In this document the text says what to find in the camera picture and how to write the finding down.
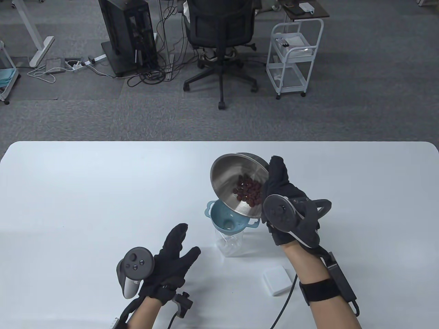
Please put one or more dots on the white power strip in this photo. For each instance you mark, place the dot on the white power strip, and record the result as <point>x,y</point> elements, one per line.
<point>97,58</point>

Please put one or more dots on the white cart with teal tray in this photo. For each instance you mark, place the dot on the white cart with teal tray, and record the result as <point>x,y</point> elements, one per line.
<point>7,77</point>

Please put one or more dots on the black office chair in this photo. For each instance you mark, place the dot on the black office chair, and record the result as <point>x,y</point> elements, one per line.
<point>221,24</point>

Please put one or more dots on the clear square coffee jar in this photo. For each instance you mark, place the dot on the clear square coffee jar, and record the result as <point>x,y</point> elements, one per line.
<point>233,246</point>

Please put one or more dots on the pile of dark red cranberries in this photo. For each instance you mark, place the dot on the pile of dark red cranberries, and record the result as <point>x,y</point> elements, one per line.
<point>248,192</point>

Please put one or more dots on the steel mixing bowl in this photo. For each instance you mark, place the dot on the steel mixing bowl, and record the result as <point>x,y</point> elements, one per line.
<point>226,178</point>

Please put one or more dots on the small white box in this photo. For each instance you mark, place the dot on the small white box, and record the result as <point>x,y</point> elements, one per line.
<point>305,7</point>

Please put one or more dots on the person's left hand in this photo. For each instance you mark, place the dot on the person's left hand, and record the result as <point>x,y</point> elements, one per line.
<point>169,264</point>

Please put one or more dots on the white desk leg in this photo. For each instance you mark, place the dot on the white desk leg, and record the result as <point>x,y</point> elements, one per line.
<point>34,37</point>

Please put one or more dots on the white rolling cart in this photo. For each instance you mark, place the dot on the white rolling cart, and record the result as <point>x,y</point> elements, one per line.
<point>295,51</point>

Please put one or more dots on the blue plastic funnel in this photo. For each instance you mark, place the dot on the blue plastic funnel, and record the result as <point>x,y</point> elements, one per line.
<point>219,219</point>

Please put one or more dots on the white square jar lid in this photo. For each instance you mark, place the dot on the white square jar lid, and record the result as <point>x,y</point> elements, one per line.
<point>277,281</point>

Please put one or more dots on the person's right hand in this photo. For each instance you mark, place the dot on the person's right hand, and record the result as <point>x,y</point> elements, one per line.
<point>279,178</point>

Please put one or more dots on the brown side table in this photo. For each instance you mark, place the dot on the brown side table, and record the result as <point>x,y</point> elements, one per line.
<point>319,12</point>

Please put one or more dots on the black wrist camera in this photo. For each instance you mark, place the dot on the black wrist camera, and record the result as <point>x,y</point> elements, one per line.
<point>183,303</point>

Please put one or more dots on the grey flat box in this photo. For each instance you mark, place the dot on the grey flat box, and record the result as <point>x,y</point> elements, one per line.
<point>55,65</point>

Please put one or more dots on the person's right forearm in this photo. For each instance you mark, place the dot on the person's right forearm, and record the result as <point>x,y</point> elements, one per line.
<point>308,264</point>

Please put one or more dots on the black computer tower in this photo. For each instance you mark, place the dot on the black computer tower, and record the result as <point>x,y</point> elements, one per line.
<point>127,31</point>

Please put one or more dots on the black and white controller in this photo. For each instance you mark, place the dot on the black and white controller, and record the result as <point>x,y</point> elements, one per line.
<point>277,210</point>
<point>137,260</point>

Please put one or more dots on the person's left forearm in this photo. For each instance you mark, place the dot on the person's left forearm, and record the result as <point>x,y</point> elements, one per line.
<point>144,315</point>

